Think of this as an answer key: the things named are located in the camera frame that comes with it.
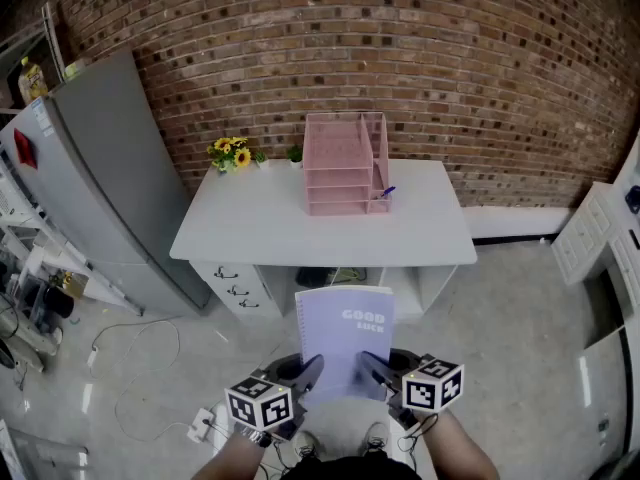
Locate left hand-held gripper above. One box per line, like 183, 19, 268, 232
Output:
224, 354, 326, 442

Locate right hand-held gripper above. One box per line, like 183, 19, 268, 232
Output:
359, 350, 465, 432

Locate lilac spiral notebook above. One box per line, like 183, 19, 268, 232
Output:
294, 285, 395, 407

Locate pink mesh desk organizer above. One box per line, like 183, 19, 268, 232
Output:
302, 111, 392, 217

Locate person's right forearm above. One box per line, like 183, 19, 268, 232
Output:
419, 407, 501, 480

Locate person's left forearm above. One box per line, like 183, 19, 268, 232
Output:
192, 427, 271, 480

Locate person's right shoe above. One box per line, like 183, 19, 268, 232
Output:
362, 421, 391, 457

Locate person's shoe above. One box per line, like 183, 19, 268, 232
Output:
292, 430, 316, 462
362, 421, 391, 457

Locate brown wrist band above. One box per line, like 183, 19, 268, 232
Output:
412, 413, 440, 439

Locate person's left shoe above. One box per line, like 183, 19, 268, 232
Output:
292, 430, 316, 462

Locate metal wristwatch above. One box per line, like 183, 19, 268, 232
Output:
234, 425, 274, 449

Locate black bag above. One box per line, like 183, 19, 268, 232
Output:
294, 266, 334, 289

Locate person's black trousers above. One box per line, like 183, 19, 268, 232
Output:
279, 455, 424, 480

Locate white power strip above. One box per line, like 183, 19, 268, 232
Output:
187, 407, 216, 444

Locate white desk with drawers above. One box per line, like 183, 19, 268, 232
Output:
168, 157, 479, 320

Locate sunflower bouquet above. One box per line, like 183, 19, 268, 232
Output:
206, 136, 253, 174

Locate white drawer cabinet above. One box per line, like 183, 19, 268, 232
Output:
549, 132, 640, 319

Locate grey refrigerator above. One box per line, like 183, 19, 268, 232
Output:
0, 50, 211, 317

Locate red fridge magnet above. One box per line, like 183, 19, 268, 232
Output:
13, 127, 39, 170

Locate yellow drink bottle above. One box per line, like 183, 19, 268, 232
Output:
17, 56, 50, 104

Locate white floor cable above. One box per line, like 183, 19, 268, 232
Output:
87, 317, 182, 442

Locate metal shelf frame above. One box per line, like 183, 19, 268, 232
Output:
40, 1, 67, 85

